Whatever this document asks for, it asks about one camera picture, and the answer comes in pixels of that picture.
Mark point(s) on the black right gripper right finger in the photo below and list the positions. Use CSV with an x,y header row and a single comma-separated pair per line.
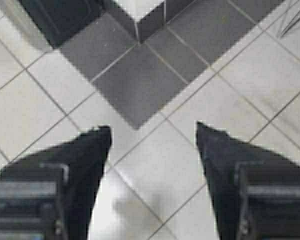
x,y
255,192

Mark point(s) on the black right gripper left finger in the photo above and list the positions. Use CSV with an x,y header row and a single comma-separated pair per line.
x,y
51,194

